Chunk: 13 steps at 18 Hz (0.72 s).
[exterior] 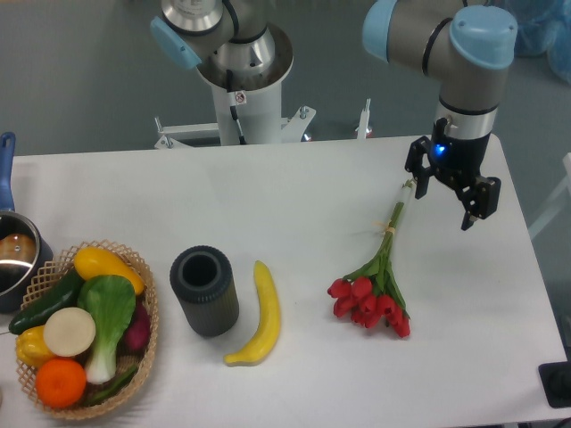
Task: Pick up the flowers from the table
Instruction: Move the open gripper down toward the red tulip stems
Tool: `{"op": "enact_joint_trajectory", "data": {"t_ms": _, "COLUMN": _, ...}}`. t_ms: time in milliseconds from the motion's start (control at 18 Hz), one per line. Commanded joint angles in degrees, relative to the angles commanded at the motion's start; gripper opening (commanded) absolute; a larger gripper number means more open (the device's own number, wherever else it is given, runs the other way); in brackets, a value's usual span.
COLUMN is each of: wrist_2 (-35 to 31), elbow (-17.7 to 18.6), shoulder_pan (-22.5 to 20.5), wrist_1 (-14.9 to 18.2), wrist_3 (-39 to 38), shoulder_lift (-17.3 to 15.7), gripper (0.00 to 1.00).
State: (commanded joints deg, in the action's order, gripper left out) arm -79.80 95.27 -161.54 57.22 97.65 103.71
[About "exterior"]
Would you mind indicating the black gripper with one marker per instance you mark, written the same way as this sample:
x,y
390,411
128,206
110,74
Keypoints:
x,y
456,163

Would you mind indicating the red tulip bouquet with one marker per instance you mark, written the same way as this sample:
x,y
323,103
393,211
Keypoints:
x,y
370,294

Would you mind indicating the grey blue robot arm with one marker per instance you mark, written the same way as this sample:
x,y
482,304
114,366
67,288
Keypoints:
x,y
468,46

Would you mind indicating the blue plastic bag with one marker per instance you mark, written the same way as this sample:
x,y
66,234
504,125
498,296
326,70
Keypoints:
x,y
543,30

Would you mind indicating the yellow banana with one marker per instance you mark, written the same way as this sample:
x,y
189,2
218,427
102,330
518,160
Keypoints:
x,y
267,333

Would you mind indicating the black device at edge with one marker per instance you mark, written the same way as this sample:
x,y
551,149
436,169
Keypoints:
x,y
555,379

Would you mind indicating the dark grey ribbed vase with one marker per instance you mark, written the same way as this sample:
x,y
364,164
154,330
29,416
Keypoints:
x,y
202,279

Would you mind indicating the purple sweet potato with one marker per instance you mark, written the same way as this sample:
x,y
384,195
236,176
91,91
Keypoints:
x,y
138,333

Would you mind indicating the green bok choy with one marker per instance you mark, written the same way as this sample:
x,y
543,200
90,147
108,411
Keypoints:
x,y
110,301

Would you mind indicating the yellow squash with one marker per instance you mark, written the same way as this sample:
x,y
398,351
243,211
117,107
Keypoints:
x,y
92,261

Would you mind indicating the green chili pepper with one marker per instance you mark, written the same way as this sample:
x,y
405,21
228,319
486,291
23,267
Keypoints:
x,y
112,389

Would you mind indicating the woven wicker basket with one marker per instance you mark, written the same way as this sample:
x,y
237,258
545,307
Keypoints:
x,y
46,277

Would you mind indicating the dark green cucumber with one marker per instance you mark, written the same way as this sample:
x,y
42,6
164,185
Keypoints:
x,y
62,295

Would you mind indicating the white round radish slice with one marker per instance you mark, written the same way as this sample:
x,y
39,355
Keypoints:
x,y
69,332

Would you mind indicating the orange fruit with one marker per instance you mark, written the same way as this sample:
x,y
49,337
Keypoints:
x,y
60,382

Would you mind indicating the yellow bell pepper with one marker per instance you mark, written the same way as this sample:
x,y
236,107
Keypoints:
x,y
31,348

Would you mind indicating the white frame at right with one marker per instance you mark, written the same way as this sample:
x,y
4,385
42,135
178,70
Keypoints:
x,y
553,204

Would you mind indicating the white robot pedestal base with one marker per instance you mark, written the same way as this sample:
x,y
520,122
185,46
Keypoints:
x,y
246,87

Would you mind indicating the blue pot with handle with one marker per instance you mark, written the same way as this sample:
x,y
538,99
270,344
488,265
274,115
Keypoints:
x,y
23,249

